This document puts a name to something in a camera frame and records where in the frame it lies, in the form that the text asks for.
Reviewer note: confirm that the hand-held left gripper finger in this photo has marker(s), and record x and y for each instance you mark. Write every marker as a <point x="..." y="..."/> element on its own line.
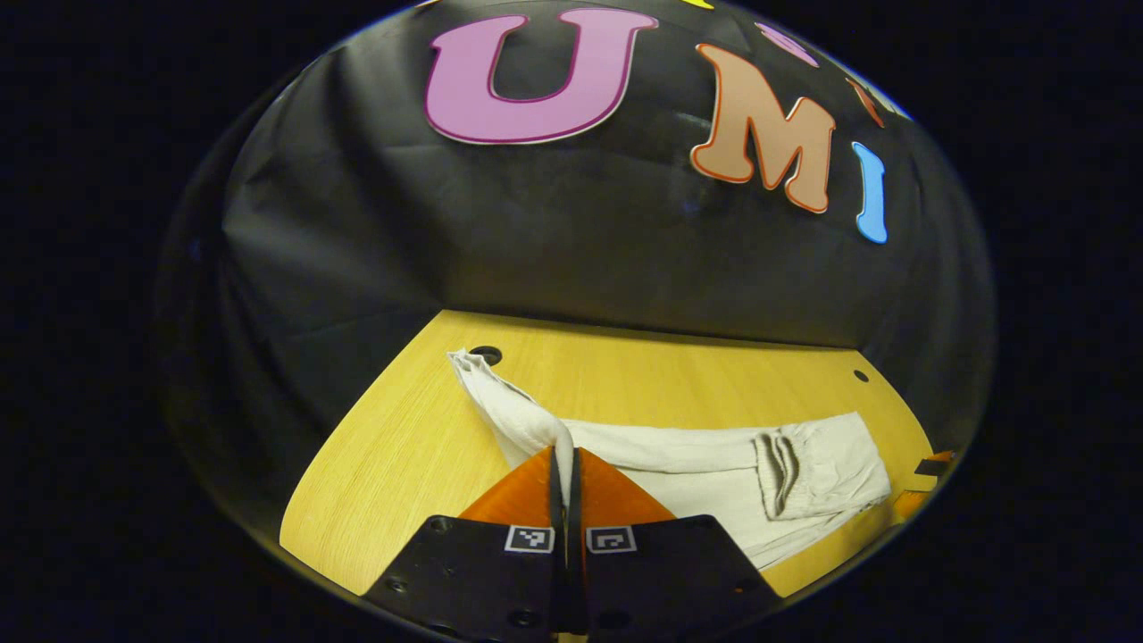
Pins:
<point x="555" y="500"/>
<point x="577" y="500"/>

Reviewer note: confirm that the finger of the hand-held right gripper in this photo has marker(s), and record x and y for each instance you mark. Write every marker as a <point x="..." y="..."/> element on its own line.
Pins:
<point x="913" y="505"/>
<point x="933" y="466"/>

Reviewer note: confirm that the white jeans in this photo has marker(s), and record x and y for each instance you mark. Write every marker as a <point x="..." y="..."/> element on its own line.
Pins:
<point x="696" y="464"/>

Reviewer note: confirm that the black backdrop cloth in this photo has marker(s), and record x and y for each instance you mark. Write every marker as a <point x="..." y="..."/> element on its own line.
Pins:
<point x="554" y="232"/>

